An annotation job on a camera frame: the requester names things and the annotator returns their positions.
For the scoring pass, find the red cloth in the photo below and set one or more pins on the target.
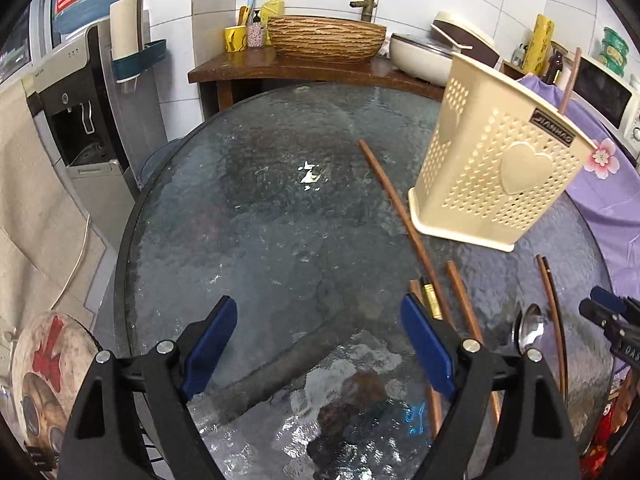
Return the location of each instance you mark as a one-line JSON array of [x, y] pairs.
[[612, 425]]

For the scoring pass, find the brown glass bottle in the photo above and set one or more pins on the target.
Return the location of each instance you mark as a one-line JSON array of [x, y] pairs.
[[555, 67]]

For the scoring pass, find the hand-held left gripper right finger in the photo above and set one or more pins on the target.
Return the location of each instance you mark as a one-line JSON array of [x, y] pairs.
[[427, 345]]

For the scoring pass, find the small plastic bottle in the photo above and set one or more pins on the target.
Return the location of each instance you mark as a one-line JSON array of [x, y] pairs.
[[520, 55]]

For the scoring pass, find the white cutting board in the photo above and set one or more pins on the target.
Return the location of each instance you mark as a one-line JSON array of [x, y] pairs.
[[125, 25]]

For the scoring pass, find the white pan glass lid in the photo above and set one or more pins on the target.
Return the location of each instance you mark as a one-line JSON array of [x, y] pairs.
[[415, 60]]

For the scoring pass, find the white microwave oven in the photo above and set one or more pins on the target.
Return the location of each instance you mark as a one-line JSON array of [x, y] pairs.
[[605, 90]]

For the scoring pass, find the round printed stool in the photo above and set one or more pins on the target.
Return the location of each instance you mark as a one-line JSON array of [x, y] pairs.
[[45, 360]]

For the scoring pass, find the woven wicker basin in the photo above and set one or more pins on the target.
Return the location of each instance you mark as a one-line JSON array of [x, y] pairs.
[[325, 40]]

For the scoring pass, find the teal wall holder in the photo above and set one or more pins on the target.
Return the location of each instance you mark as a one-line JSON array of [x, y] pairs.
[[140, 60]]

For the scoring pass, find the brass faucet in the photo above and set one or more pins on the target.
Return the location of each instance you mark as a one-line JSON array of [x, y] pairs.
[[369, 7]]

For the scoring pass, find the white rice paddle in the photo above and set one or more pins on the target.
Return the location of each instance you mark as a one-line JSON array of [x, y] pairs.
[[462, 47]]

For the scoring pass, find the blue plastic tub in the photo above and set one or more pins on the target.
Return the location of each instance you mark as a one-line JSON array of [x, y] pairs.
[[152, 165]]

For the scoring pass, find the yellow wrap roll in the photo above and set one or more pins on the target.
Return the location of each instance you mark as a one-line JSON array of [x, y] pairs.
[[539, 45]]

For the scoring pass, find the large steel spoon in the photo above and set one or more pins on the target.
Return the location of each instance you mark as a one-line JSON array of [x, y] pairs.
[[532, 332]]

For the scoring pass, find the yellow cup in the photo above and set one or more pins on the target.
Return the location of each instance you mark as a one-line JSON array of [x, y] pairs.
[[235, 40]]

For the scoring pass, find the brown and cream rice cooker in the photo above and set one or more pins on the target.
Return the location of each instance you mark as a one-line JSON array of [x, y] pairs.
[[475, 40]]

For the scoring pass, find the grey water dispenser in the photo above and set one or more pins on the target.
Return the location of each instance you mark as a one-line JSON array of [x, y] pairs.
[[75, 125]]

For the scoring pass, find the dark wooden counter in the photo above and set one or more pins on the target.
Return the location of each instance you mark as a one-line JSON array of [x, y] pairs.
[[240, 67]]

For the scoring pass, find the light blue brush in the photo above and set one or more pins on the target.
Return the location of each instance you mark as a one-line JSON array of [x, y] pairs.
[[250, 5]]

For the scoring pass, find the cream perforated utensil holder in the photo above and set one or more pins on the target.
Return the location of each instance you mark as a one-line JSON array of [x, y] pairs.
[[500, 125]]

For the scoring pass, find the sliding window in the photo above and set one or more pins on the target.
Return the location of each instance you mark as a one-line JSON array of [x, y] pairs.
[[20, 55]]

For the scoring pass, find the small wooden side shelf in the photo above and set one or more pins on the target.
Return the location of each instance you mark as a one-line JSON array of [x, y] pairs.
[[512, 71]]

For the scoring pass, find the purple floral cloth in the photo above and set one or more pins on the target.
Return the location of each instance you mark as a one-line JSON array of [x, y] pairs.
[[610, 210]]

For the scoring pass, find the yellow soap pump bottle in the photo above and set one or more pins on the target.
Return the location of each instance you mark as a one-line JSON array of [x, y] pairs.
[[272, 7]]

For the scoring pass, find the floral pump bottle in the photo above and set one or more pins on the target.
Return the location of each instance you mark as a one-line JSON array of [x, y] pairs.
[[256, 35]]

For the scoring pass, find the black chopstick gold band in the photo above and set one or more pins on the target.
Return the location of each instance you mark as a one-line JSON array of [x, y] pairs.
[[431, 297]]

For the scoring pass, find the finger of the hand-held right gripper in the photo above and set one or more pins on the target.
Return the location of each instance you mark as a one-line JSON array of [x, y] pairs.
[[607, 299]]

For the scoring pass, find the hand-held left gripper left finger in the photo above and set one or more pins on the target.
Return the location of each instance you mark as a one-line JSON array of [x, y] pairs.
[[210, 345]]

